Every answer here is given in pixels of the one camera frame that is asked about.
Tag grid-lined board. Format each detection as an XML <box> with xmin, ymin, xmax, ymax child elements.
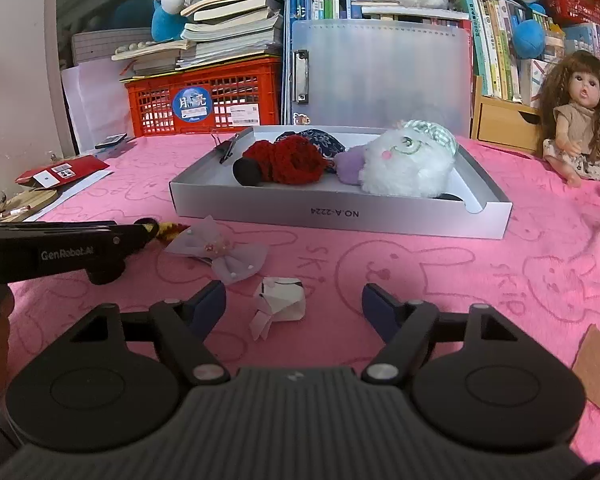
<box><xmin>71</xmin><ymin>30</ymin><xmax>156</xmax><ymax>67</ymax></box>

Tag white and purple plush toy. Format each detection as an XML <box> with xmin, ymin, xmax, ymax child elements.
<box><xmin>334</xmin><ymin>120</ymin><xmax>460</xmax><ymax>199</ymax></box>

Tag white paper sheet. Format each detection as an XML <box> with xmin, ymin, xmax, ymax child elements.
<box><xmin>25</xmin><ymin>170</ymin><xmax>115</xmax><ymax>222</ymax></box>

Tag red envelope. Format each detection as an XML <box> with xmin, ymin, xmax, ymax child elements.
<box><xmin>15</xmin><ymin>156</ymin><xmax>111</xmax><ymax>192</ymax></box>

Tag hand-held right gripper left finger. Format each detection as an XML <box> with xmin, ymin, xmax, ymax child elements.
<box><xmin>69</xmin><ymin>280</ymin><xmax>231</xmax><ymax>387</ymax></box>

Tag row of upright books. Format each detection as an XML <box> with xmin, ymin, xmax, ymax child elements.
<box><xmin>455</xmin><ymin>0</ymin><xmax>566</xmax><ymax>106</ymax></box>

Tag black binder clip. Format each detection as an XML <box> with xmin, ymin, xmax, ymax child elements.
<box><xmin>211</xmin><ymin>129</ymin><xmax>242</xmax><ymax>165</ymax></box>

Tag row of colourful book spines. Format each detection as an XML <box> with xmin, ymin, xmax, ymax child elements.
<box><xmin>562</xmin><ymin>22</ymin><xmax>600</xmax><ymax>77</ymax></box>

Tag white cardboard box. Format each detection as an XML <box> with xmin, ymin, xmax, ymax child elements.
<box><xmin>169</xmin><ymin>125</ymin><xmax>513</xmax><ymax>241</ymax></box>

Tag blue binders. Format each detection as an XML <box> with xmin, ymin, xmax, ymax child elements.
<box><xmin>280</xmin><ymin>0</ymin><xmax>322</xmax><ymax>126</ymax></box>

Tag folded white paper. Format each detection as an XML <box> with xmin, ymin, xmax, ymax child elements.
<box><xmin>250</xmin><ymin>277</ymin><xmax>307</xmax><ymax>342</ymax></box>

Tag row of books behind folder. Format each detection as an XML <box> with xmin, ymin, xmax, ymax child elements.
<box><xmin>320</xmin><ymin>0</ymin><xmax>473</xmax><ymax>28</ymax></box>

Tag yellow and red knitted piece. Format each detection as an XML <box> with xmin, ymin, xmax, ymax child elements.
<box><xmin>145</xmin><ymin>219</ymin><xmax>188</xmax><ymax>241</ymax></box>

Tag white sheets against wall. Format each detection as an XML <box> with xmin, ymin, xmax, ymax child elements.
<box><xmin>61</xmin><ymin>57</ymin><xmax>138</xmax><ymax>155</ymax></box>

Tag lilac tulle bow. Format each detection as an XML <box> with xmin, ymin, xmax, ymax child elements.
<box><xmin>164</xmin><ymin>215</ymin><xmax>269</xmax><ymax>287</ymax></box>

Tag small card box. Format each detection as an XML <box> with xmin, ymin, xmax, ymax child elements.
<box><xmin>95</xmin><ymin>133</ymin><xmax>129</xmax><ymax>150</ymax></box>

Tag red knitted toy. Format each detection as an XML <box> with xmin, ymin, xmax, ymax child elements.
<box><xmin>232</xmin><ymin>136</ymin><xmax>328</xmax><ymax>187</ymax></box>

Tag brown-haired doll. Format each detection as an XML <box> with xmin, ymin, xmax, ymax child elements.
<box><xmin>537</xmin><ymin>50</ymin><xmax>600</xmax><ymax>188</ymax></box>

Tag stack of books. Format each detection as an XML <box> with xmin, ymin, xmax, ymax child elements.
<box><xmin>111</xmin><ymin>0</ymin><xmax>301</xmax><ymax>81</ymax></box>

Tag translucent file folder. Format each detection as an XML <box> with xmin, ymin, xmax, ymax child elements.
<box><xmin>291</xmin><ymin>19</ymin><xmax>473</xmax><ymax>133</ymax></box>

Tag blue floral drawstring pouch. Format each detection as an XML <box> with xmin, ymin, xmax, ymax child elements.
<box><xmin>274</xmin><ymin>129</ymin><xmax>347</xmax><ymax>161</ymax></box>

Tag wooden board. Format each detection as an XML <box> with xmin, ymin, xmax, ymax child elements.
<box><xmin>0</xmin><ymin>189</ymin><xmax>58</xmax><ymax>223</ymax></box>

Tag red plastic crate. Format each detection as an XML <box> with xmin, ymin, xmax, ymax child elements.
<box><xmin>125</xmin><ymin>57</ymin><xmax>283</xmax><ymax>137</ymax></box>

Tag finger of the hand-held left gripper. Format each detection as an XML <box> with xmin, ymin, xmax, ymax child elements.
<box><xmin>0</xmin><ymin>220</ymin><xmax>160</xmax><ymax>242</ymax></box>

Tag blue and white cat plush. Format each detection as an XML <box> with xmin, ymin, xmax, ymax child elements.
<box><xmin>151</xmin><ymin>0</ymin><xmax>192</xmax><ymax>42</ymax></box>

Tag pink rabbit-print blanket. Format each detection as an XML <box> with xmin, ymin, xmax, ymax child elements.
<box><xmin>7</xmin><ymin>132</ymin><xmax>600</xmax><ymax>466</ymax></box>

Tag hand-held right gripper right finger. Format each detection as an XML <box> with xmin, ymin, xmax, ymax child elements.
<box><xmin>361</xmin><ymin>283</ymin><xmax>527</xmax><ymax>386</ymax></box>

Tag wooden drawer box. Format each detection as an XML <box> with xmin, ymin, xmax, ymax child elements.
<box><xmin>470</xmin><ymin>76</ymin><xmax>546</xmax><ymax>156</ymax></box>

